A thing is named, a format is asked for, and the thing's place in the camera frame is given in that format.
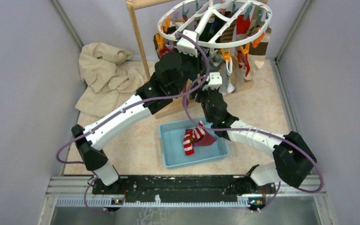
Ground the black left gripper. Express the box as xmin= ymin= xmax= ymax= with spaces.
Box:
xmin=173 ymin=41 xmax=207 ymax=95

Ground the maroon purple yellow sock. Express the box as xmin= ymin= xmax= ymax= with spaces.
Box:
xmin=193 ymin=132 xmax=217 ymax=146

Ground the red white striped sock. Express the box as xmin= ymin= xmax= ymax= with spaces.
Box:
xmin=183 ymin=127 xmax=206 ymax=156

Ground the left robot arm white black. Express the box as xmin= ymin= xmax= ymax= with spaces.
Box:
xmin=71 ymin=52 xmax=210 ymax=194

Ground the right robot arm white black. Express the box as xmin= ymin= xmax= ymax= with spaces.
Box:
xmin=196 ymin=89 xmax=317 ymax=193

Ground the orange hanger clip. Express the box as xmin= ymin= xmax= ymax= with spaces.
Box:
xmin=220 ymin=48 xmax=232 ymax=63

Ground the white plastic sock hanger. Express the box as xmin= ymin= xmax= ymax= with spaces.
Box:
xmin=157 ymin=0 xmax=272 ymax=49

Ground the white black striped sock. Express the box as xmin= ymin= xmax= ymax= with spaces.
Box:
xmin=219 ymin=60 xmax=235 ymax=96

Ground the grey ankle sock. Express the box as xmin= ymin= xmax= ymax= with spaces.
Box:
xmin=208 ymin=52 xmax=223 ymax=73

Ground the red and cream sock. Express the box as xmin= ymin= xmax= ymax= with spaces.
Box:
xmin=236 ymin=50 xmax=251 ymax=81

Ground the light blue plastic basket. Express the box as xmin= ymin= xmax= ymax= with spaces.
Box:
xmin=158 ymin=120 xmax=230 ymax=169

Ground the cream brown patch sock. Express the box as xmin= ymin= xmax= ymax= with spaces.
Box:
xmin=245 ymin=28 xmax=271 ymax=81

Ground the red sock at right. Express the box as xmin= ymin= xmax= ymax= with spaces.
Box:
xmin=236 ymin=15 xmax=251 ymax=35

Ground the beige crumpled cloth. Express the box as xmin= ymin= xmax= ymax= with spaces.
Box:
xmin=75 ymin=43 xmax=146 ymax=118

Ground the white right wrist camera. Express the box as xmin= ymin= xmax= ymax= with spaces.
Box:
xmin=202 ymin=72 xmax=223 ymax=90

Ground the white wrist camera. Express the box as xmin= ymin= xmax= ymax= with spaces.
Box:
xmin=202 ymin=72 xmax=223 ymax=90
xmin=175 ymin=30 xmax=199 ymax=57

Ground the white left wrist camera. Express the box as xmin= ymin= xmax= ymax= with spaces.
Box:
xmin=175 ymin=30 xmax=199 ymax=57

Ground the wooden hanger stand frame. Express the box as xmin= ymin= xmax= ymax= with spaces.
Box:
xmin=126 ymin=0 xmax=269 ymax=119

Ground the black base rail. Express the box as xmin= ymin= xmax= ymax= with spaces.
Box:
xmin=48 ymin=174 xmax=277 ymax=213

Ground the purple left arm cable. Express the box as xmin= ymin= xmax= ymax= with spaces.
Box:
xmin=55 ymin=32 xmax=211 ymax=215

